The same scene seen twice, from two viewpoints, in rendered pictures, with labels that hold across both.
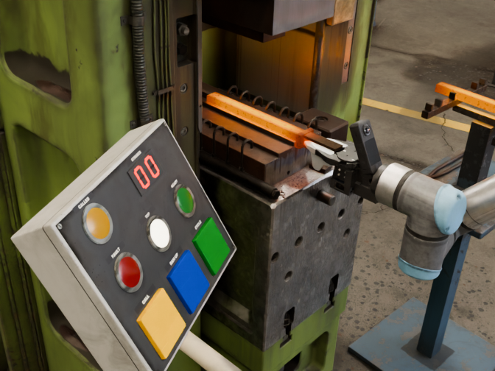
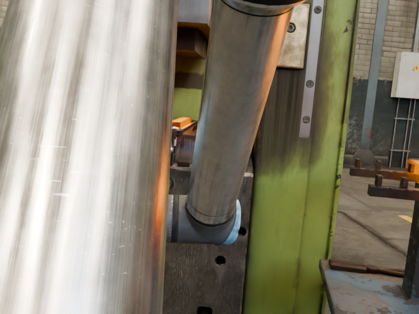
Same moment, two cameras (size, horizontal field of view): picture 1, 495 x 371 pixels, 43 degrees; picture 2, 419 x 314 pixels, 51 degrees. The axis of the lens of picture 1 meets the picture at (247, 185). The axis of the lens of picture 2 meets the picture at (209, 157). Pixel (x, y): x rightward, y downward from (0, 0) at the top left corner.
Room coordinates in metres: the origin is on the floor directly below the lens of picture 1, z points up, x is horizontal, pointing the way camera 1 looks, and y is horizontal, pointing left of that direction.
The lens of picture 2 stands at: (0.69, -1.08, 1.11)
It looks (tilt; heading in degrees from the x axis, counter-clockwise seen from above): 9 degrees down; 52
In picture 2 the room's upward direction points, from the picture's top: 4 degrees clockwise
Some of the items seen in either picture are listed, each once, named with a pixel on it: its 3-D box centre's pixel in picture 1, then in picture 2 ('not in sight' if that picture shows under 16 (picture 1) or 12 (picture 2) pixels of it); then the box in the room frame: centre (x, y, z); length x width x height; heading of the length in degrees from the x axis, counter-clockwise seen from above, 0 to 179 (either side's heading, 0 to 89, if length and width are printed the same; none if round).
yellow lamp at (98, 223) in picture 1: (97, 223); not in sight; (0.71, 0.20, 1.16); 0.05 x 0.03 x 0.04; 138
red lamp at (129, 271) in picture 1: (129, 271); not in sight; (0.70, 0.16, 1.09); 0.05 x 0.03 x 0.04; 138
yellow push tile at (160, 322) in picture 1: (160, 323); not in sight; (0.69, 0.12, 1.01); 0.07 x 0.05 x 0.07; 163
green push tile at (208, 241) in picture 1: (209, 246); not in sight; (0.88, 0.06, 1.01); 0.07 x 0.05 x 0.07; 163
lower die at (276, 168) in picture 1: (229, 128); (173, 137); (1.43, 0.05, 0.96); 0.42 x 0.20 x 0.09; 48
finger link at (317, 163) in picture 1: (317, 157); not in sight; (1.25, -0.15, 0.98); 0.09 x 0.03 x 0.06; 51
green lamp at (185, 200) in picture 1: (184, 200); not in sight; (0.89, 0.10, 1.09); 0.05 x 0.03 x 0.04; 138
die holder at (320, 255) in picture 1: (239, 206); (186, 220); (1.48, 0.02, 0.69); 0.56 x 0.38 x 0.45; 48
